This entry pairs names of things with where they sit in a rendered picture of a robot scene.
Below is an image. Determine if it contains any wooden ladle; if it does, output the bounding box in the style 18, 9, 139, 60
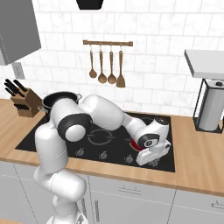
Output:
107, 51, 118, 86

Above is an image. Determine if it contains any black range hood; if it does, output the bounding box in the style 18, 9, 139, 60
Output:
75, 0, 105, 11

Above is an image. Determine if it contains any wooden knife block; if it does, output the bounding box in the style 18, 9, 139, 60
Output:
10, 87, 44, 118

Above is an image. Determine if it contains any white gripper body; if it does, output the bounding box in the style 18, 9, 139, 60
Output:
135, 139, 173, 167

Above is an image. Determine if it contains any black glass hob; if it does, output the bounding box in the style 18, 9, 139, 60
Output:
15, 108, 177, 173

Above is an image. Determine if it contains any grey cupboard door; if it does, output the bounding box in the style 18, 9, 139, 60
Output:
12, 162, 91, 224
89, 191, 177, 224

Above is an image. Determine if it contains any grey wall cupboard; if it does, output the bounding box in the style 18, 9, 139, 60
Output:
0, 0, 42, 67

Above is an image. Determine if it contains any large wooden spoon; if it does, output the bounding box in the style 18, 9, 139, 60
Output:
97, 50, 109, 85

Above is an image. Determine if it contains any black hob knob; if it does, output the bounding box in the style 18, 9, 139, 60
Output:
123, 154, 135, 165
148, 158, 160, 168
98, 150, 109, 160
74, 147, 86, 158

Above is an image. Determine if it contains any silver drawer handle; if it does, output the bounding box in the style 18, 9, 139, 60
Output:
211, 200, 224, 210
117, 185, 143, 195

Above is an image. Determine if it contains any wide grey drawer front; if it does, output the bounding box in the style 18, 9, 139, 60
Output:
87, 174, 177, 206

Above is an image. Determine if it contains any wooden spatula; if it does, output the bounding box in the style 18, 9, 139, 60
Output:
115, 50, 127, 88

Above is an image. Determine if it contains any wooden utensil rail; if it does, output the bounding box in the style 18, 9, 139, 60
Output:
82, 39, 134, 47

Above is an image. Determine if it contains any black cooking pot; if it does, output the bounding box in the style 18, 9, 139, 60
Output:
38, 91, 83, 114

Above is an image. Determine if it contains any black paper towel holder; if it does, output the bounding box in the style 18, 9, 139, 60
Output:
192, 78, 224, 135

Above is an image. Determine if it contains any small wooden spoon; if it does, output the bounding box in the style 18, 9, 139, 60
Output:
88, 50, 98, 80

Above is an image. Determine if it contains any red kettle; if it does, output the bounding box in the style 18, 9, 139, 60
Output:
129, 137, 144, 151

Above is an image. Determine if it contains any white paper towel roll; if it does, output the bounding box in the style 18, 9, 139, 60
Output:
199, 80, 224, 132

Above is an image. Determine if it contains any white wall shelf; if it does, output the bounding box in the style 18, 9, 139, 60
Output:
184, 49, 224, 80

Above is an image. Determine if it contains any white wall socket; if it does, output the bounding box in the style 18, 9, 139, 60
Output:
11, 61, 26, 81

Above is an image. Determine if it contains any silver cupboard door handle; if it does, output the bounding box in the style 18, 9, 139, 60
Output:
93, 199, 101, 223
80, 197, 88, 219

